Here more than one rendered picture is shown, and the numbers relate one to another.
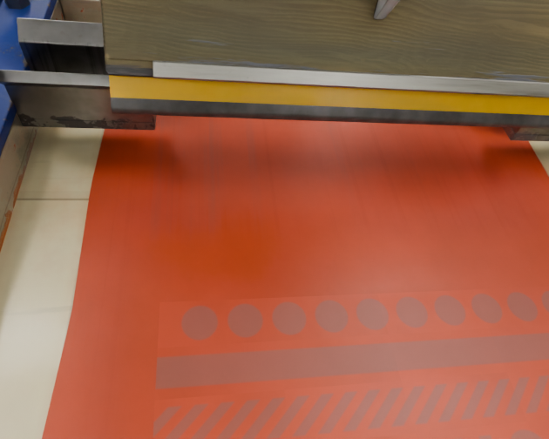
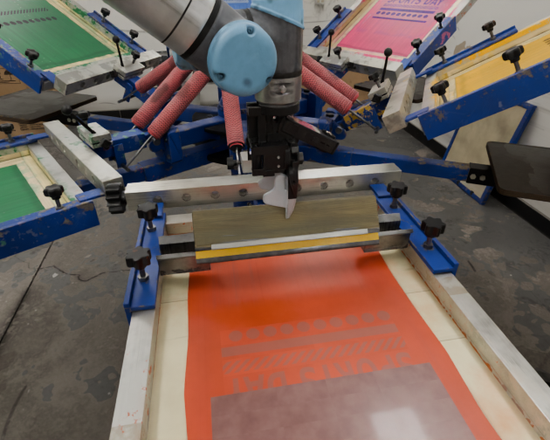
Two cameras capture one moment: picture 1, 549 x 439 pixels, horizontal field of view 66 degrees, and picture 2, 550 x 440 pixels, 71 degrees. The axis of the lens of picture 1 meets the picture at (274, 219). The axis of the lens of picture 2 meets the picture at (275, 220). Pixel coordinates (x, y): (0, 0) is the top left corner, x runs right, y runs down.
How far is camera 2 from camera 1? 0.42 m
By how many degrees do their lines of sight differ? 21
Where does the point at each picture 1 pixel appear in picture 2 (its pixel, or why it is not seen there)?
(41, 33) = (167, 240)
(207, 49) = (229, 237)
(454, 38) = (317, 220)
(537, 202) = (380, 277)
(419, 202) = (325, 284)
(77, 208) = (184, 303)
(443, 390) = (331, 348)
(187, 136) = (223, 271)
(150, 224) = (212, 305)
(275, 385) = (265, 352)
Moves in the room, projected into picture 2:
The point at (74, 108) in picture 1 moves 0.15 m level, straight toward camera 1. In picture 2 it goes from (181, 265) to (209, 317)
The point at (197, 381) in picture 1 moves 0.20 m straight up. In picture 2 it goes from (237, 354) to (228, 255)
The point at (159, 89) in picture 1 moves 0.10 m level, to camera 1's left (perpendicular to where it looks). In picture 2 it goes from (213, 253) to (161, 250)
